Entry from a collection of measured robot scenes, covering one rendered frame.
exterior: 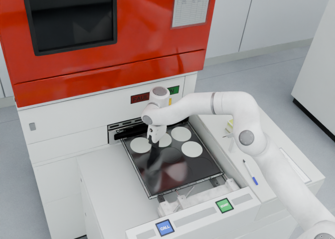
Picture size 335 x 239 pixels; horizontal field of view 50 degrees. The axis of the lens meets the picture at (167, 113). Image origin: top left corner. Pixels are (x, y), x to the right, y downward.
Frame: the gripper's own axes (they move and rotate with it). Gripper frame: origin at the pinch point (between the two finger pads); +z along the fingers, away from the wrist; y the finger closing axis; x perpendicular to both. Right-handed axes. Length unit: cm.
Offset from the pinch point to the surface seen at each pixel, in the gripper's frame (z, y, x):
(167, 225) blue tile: -4.4, -35.7, -28.8
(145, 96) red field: -18.5, 7.2, 11.5
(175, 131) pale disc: 2.0, 14.5, -2.8
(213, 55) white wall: 81, 207, 59
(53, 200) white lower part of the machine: 40, -34, 39
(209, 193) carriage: 4.0, -7.3, -33.6
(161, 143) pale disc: 2.0, 3.3, -1.4
